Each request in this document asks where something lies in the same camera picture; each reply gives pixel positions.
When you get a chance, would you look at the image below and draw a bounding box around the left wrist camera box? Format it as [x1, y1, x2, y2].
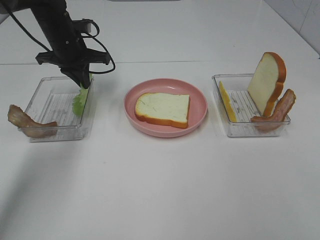
[72, 18, 92, 33]

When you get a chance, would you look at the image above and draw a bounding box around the upright toast bread slice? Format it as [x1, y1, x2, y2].
[247, 52, 287, 117]

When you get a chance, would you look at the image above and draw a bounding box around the pink round plate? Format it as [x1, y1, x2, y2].
[124, 78, 208, 138]

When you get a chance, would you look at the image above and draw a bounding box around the clear plastic right tray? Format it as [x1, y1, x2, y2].
[212, 73, 291, 138]

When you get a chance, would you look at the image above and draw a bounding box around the green lettuce leaf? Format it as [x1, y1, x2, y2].
[72, 73, 94, 117]

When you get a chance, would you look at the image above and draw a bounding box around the clear plastic left tray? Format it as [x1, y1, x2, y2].
[24, 77, 94, 142]

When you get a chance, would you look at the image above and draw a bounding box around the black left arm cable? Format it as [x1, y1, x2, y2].
[0, 0, 116, 75]

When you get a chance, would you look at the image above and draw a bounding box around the clear plastic tray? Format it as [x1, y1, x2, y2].
[212, 73, 291, 138]
[24, 77, 94, 142]

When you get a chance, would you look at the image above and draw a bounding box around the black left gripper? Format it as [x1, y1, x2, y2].
[35, 37, 111, 89]

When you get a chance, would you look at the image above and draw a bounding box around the toast bread slice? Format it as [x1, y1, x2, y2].
[135, 92, 190, 129]
[247, 52, 287, 117]

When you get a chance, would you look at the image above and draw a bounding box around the bacon strip from tray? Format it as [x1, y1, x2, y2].
[7, 104, 58, 138]
[250, 89, 297, 133]

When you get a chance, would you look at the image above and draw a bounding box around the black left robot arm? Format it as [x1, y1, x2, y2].
[0, 0, 115, 89]

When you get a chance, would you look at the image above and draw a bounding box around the yellow cheese slice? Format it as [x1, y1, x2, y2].
[218, 81, 237, 123]

